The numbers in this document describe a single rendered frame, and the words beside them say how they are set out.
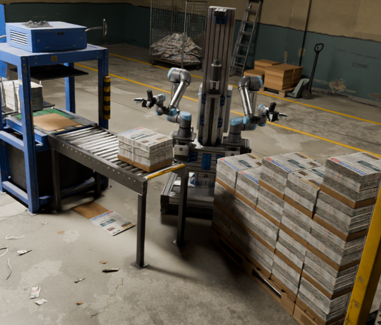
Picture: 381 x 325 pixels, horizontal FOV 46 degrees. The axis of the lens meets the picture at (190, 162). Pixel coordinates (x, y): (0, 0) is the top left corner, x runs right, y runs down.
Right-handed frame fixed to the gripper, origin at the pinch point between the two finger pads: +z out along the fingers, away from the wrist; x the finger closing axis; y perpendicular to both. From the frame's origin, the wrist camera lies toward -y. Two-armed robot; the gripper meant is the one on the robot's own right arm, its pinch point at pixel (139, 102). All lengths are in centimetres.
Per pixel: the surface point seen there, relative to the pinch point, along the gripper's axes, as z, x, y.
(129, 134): 25.1, -13.4, 18.8
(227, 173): -17, -90, 37
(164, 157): 18, -46, 28
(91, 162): 41, 11, 51
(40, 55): 31, 91, -19
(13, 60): 48, 105, -11
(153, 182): -87, 28, 129
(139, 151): 34, -32, 24
